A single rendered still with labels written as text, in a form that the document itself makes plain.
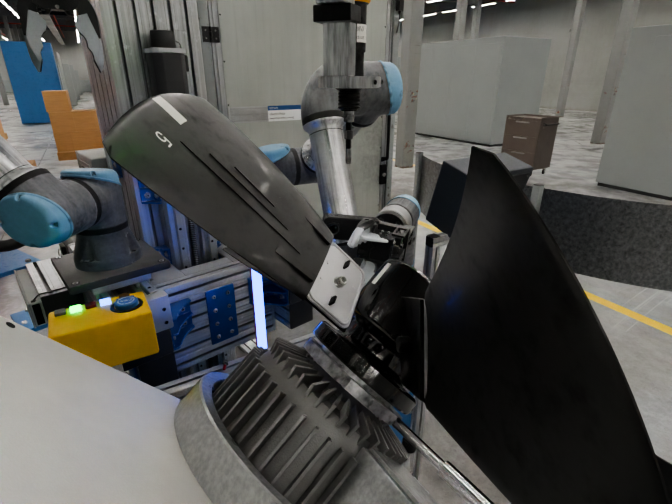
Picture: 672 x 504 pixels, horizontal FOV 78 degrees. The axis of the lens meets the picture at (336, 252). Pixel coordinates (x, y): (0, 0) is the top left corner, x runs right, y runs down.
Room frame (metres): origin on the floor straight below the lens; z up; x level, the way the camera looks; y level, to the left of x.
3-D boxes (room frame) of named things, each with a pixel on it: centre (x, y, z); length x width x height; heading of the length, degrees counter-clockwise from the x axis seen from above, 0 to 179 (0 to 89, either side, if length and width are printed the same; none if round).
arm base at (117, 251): (0.97, 0.57, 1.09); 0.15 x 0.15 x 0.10
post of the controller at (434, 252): (1.09, -0.27, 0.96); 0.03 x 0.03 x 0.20; 32
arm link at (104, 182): (0.96, 0.57, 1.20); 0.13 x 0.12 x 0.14; 172
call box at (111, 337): (0.65, 0.43, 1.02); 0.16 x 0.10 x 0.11; 122
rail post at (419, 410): (1.09, -0.27, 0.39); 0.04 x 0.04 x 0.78; 32
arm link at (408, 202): (0.90, -0.14, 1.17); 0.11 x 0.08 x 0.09; 159
